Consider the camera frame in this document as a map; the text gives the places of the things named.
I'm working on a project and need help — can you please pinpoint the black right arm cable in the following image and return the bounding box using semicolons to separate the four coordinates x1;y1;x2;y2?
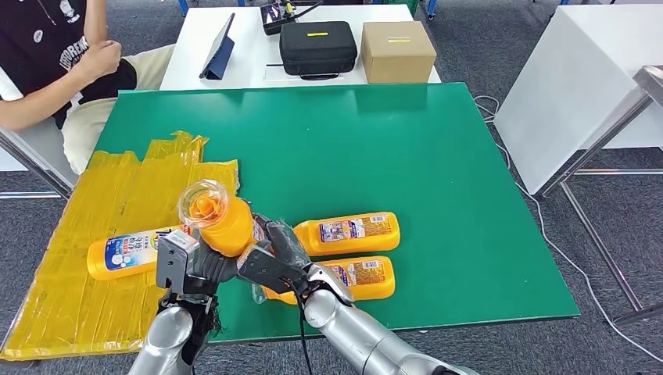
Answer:
294;289;315;375

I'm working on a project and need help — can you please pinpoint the white floor cable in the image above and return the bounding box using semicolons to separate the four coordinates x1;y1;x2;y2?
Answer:
472;95;663;364

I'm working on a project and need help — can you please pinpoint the grey metal bench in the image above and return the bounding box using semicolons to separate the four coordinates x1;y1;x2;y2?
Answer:
0;123;79;200

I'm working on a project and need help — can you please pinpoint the large white table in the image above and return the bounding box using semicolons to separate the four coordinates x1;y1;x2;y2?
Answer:
493;4;663;195

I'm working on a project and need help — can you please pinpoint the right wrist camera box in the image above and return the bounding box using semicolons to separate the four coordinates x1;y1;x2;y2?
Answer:
237;244;312;297

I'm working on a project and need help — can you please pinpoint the green table board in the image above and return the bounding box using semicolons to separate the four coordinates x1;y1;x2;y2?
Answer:
93;82;581;345

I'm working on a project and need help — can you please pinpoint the black remote controller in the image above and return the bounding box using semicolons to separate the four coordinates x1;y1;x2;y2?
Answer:
260;0;324;36

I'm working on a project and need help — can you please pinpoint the tablet in blue case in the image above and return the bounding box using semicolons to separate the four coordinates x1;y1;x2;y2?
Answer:
199;12;236;80

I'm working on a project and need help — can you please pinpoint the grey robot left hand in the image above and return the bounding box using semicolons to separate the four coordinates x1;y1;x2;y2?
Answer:
186;235;260;284

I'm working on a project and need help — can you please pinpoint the black carrying case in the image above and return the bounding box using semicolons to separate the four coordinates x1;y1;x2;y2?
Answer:
278;20;359;81

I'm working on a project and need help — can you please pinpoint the grey metal table frame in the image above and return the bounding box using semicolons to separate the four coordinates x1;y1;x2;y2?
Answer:
534;64;663;327

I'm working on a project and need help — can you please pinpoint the yellow plastic sheet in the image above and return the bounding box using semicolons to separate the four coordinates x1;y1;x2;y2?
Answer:
0;130;240;362

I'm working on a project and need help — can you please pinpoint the orange detergent bottle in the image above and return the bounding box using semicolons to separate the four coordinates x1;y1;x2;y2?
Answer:
252;255;396;305
86;225;190;281
292;211;401;257
177;179;257;259

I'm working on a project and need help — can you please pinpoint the brown cardboard box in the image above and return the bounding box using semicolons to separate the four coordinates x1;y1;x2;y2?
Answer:
360;20;438;84

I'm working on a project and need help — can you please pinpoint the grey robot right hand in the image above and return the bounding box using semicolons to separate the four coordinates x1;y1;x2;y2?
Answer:
253;212;315;273

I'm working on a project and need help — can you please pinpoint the person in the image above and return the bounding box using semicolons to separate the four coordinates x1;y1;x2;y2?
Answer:
0;0;176;176

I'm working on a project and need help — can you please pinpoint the green plastic crate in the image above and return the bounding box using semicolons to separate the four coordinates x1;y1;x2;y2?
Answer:
382;0;419;16

